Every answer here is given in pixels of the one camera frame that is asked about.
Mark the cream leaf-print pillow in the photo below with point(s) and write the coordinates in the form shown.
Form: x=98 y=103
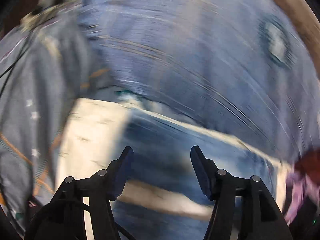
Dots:
x=91 y=135

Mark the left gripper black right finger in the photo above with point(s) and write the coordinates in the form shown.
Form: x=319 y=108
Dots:
x=261 y=218

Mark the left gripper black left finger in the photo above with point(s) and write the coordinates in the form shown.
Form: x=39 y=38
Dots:
x=95 y=193

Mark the brown striped pillow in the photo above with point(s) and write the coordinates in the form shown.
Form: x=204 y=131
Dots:
x=306 y=23

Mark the blue denim pants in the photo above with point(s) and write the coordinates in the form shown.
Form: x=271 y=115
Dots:
x=162 y=198

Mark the dark red cloth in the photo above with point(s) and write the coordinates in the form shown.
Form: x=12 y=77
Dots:
x=309 y=165

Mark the blue plaid pillow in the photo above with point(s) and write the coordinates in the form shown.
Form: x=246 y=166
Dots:
x=234 y=66

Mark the purple floral cloth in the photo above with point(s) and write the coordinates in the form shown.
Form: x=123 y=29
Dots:
x=302 y=187

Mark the grey star-print blanket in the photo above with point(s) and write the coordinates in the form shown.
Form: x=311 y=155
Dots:
x=43 y=73

